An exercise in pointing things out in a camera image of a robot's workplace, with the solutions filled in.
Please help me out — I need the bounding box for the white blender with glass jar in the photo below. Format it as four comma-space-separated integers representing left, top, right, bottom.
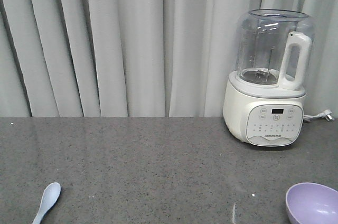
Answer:
223, 9, 315, 147

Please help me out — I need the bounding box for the purple plastic bowl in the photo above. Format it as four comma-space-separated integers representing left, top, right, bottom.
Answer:
285, 182, 337, 223

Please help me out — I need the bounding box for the light blue plastic spoon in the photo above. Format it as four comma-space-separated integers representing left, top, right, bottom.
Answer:
32, 182, 61, 224

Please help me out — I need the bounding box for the white power cord with plug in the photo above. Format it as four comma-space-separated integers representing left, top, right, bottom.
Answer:
302, 109, 335, 123

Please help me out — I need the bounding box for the grey pleated curtain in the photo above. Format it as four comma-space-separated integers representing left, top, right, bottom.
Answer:
1, 0, 337, 117

